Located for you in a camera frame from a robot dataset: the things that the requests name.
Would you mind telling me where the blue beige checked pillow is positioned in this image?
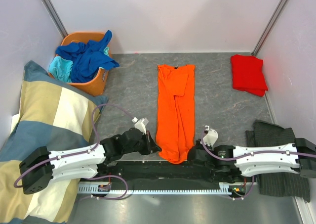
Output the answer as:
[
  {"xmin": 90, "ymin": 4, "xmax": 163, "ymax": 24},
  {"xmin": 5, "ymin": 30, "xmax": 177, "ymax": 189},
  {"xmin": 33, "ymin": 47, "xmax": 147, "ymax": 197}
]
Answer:
[{"xmin": 0, "ymin": 61, "xmax": 108, "ymax": 224}]

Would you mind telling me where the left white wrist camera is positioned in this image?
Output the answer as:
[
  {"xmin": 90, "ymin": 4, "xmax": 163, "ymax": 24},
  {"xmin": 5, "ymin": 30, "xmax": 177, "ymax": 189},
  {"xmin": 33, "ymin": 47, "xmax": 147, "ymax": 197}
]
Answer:
[{"xmin": 132, "ymin": 117, "xmax": 149, "ymax": 134}]

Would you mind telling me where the left aluminium frame post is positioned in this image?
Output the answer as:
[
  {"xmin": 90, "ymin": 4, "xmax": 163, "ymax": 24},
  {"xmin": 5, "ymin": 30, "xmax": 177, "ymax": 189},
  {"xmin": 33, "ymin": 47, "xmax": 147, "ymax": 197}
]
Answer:
[{"xmin": 41, "ymin": 0, "xmax": 68, "ymax": 38}]

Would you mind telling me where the right aluminium frame post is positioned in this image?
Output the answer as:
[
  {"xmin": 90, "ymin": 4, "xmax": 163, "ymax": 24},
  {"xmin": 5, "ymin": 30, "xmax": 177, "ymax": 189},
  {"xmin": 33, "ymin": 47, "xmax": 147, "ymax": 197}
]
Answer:
[{"xmin": 251, "ymin": 0, "xmax": 290, "ymax": 56}]

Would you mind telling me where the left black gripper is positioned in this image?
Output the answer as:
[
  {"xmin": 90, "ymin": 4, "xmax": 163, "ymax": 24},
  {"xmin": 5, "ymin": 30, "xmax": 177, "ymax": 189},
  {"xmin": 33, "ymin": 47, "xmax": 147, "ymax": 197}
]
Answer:
[{"xmin": 123, "ymin": 130, "xmax": 161, "ymax": 155}]

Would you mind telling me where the folded red t shirt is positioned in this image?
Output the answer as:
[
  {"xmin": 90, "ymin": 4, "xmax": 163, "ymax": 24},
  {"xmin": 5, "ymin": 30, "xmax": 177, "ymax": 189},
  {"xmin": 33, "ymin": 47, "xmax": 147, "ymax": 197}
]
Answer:
[{"xmin": 231, "ymin": 54, "xmax": 269, "ymax": 97}]

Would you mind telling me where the white slotted cable duct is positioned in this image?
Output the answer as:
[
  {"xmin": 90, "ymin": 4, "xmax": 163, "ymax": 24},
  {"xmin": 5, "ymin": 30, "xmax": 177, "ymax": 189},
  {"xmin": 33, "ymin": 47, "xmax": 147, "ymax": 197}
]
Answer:
[{"xmin": 77, "ymin": 182, "xmax": 245, "ymax": 195}]

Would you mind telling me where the orange t shirt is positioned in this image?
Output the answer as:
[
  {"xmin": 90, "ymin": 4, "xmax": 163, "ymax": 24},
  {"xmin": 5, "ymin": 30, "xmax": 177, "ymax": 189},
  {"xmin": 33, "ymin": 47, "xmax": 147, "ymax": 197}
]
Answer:
[{"xmin": 156, "ymin": 64, "xmax": 195, "ymax": 164}]

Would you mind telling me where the aluminium frame post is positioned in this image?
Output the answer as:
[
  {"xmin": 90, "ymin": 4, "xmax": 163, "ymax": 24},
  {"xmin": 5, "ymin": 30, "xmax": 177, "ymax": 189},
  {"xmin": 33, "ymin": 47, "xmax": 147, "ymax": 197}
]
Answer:
[
  {"xmin": 251, "ymin": 0, "xmax": 290, "ymax": 56},
  {"xmin": 41, "ymin": 0, "xmax": 68, "ymax": 38}
]

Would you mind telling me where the purple cable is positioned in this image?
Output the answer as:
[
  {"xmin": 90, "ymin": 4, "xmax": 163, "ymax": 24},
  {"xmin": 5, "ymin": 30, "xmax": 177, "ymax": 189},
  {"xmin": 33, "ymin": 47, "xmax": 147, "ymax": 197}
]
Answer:
[
  {"xmin": 13, "ymin": 103, "xmax": 139, "ymax": 200},
  {"xmin": 200, "ymin": 130, "xmax": 316, "ymax": 201}
]

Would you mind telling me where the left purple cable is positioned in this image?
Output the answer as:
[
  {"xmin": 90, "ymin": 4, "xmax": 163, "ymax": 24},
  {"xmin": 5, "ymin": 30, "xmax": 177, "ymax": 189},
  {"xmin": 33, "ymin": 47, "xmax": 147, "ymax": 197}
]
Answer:
[{"xmin": 13, "ymin": 103, "xmax": 139, "ymax": 200}]

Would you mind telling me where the dark striped cloth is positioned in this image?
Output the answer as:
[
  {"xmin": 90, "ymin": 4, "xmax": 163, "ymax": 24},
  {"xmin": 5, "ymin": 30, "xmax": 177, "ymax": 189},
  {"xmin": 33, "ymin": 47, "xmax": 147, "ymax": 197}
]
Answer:
[{"xmin": 245, "ymin": 120, "xmax": 311, "ymax": 202}]

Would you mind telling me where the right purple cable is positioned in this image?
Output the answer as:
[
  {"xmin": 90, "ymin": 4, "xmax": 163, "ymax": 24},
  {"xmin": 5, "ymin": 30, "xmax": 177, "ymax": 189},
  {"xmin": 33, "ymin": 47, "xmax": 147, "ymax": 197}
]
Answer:
[{"xmin": 200, "ymin": 130, "xmax": 316, "ymax": 201}]

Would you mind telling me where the blue t shirt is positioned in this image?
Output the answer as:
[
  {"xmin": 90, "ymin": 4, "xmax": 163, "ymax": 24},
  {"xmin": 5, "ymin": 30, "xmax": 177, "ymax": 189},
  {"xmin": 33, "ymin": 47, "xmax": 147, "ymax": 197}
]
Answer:
[{"xmin": 55, "ymin": 30, "xmax": 119, "ymax": 83}]

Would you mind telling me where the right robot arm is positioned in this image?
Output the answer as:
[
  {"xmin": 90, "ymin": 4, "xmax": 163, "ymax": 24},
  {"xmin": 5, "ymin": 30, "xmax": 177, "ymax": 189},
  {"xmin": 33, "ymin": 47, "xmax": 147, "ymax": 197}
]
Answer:
[{"xmin": 187, "ymin": 138, "xmax": 316, "ymax": 182}]

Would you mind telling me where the teal t shirt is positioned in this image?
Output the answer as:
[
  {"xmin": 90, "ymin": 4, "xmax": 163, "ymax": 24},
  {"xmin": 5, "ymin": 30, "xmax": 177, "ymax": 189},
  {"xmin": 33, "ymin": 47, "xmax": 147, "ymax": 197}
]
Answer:
[{"xmin": 48, "ymin": 47, "xmax": 110, "ymax": 83}]

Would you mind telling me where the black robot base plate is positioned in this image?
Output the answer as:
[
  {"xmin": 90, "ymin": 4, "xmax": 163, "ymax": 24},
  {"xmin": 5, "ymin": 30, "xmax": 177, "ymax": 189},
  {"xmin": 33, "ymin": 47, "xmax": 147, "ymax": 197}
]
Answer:
[{"xmin": 79, "ymin": 160, "xmax": 257, "ymax": 191}]

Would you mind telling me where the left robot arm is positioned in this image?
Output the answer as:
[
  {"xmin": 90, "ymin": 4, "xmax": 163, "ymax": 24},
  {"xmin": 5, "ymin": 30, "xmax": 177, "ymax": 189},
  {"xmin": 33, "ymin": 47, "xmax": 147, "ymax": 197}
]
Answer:
[{"xmin": 19, "ymin": 128, "xmax": 161, "ymax": 195}]

